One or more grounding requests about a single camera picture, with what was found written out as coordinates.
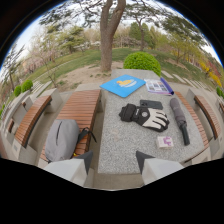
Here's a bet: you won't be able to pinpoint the purple white tissue pack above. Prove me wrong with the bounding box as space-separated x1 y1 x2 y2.
156 135 175 150

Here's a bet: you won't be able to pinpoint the grey backpack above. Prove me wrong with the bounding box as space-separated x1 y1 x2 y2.
44 118 98 163

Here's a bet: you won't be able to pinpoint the granite stone table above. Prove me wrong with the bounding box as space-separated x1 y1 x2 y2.
97 68 206 176

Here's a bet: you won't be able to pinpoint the grey folded umbrella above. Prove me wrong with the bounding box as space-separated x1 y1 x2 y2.
169 97 191 147

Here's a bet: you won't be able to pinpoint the black and white glove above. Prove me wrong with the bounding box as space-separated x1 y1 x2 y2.
118 103 170 133

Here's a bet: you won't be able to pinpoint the black smartphone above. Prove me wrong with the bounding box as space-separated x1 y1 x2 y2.
139 99 164 111

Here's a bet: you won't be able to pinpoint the purple edged magazine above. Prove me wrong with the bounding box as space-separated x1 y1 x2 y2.
144 77 175 96

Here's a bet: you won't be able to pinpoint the blue mouse pad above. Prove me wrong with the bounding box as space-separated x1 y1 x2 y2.
99 74 147 99

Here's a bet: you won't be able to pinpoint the small round green bush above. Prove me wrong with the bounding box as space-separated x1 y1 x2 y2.
21 79 34 93
13 85 23 98

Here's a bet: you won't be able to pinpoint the large tree trunk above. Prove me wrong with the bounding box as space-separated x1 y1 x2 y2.
99 0 127 73

